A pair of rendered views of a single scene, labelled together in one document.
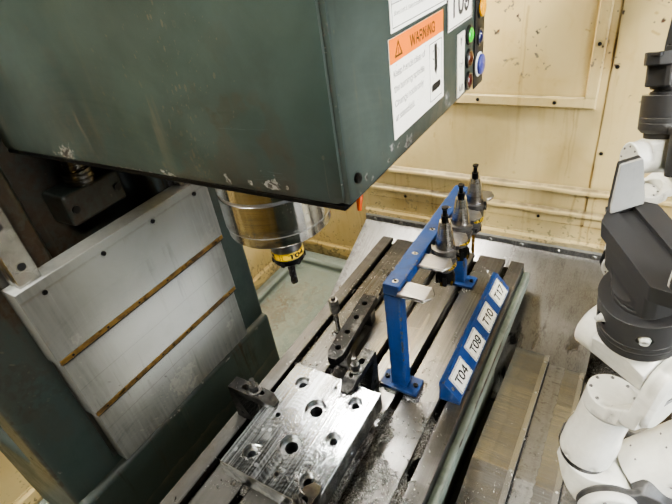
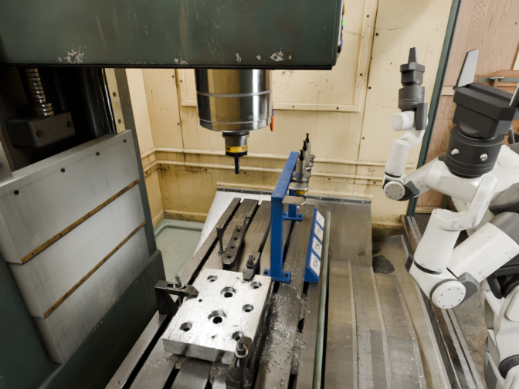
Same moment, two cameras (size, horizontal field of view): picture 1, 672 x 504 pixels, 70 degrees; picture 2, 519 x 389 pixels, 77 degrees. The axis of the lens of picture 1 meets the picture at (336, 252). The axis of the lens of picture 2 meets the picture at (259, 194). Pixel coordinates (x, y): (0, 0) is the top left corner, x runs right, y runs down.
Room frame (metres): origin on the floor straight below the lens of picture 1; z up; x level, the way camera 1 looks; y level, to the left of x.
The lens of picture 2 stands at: (-0.03, 0.30, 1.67)
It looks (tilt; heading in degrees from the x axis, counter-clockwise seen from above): 25 degrees down; 337
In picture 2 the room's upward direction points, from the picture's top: 1 degrees counter-clockwise
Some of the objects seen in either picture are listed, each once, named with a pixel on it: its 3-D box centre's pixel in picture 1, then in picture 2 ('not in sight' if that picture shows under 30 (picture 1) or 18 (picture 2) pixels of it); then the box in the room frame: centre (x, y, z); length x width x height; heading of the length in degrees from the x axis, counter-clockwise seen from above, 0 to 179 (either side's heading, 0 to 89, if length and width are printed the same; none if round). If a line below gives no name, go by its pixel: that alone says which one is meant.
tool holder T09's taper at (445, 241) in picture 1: (445, 233); (300, 168); (0.91, -0.25, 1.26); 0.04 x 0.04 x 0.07
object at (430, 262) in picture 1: (436, 263); (298, 186); (0.86, -0.22, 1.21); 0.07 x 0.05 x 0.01; 55
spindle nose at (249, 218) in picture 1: (272, 186); (234, 95); (0.64, 0.08, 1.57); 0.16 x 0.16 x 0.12
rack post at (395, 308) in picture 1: (398, 341); (276, 241); (0.80, -0.11, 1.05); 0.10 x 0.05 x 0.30; 55
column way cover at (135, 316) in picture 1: (159, 316); (94, 235); (0.90, 0.44, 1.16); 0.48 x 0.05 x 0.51; 145
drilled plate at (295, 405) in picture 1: (305, 432); (223, 310); (0.66, 0.13, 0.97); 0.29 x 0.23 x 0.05; 145
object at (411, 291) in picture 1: (417, 292); (294, 200); (0.77, -0.16, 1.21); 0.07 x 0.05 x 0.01; 55
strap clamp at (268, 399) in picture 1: (256, 399); (178, 295); (0.76, 0.24, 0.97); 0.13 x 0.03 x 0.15; 55
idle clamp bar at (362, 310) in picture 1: (353, 332); (234, 249); (0.98, -0.01, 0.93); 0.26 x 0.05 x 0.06; 150
